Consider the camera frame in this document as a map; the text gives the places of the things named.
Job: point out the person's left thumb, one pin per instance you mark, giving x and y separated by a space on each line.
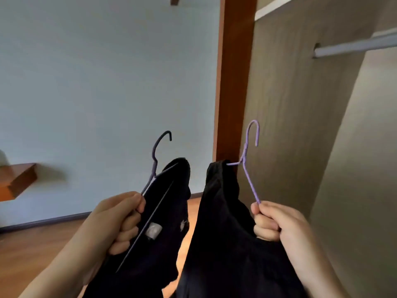
127 201

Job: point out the brown wooden wall shelf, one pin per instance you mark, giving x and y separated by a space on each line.
15 181

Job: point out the person's left hand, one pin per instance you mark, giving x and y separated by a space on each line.
99 226

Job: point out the brown wooden wardrobe post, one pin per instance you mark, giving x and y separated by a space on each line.
234 74

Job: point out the person's left middle finger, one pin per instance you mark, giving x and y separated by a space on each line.
126 235

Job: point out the person's right hand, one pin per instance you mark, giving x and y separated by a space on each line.
287 225

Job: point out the white wardrobe shelf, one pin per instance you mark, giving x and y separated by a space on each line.
273 7

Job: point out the black garment with white label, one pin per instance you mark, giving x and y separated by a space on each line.
161 220

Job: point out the plain black garment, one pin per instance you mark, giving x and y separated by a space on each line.
223 245

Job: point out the person's right thumb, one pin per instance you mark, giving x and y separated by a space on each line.
269 209

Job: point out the person's left forearm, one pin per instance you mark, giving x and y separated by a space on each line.
59 273

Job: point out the person's right forearm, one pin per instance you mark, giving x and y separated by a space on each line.
313 270

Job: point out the grey metal clothes rail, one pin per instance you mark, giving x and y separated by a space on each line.
353 45

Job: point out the beige wardrobe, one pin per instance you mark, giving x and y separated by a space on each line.
310 136

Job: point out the dark baseboard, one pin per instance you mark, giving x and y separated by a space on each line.
46 220

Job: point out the person's right middle finger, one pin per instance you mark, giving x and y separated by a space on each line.
266 235

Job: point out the brown wooden ceiling piece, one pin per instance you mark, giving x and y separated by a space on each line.
174 0

